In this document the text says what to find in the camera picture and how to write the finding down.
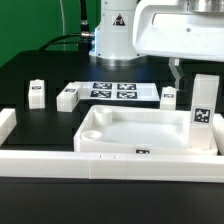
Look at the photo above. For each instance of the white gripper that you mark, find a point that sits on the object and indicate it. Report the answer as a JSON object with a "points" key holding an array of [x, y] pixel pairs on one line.
{"points": [[187, 29]]}

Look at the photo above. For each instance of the white desk tabletop tray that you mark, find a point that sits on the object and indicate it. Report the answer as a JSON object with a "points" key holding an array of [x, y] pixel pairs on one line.
{"points": [[117, 129]]}

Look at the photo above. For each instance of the white fiducial marker sheet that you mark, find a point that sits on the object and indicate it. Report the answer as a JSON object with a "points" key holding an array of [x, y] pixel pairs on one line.
{"points": [[119, 91]]}

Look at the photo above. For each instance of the white U-shaped obstacle fence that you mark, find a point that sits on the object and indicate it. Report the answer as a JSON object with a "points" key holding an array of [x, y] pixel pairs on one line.
{"points": [[87, 165]]}

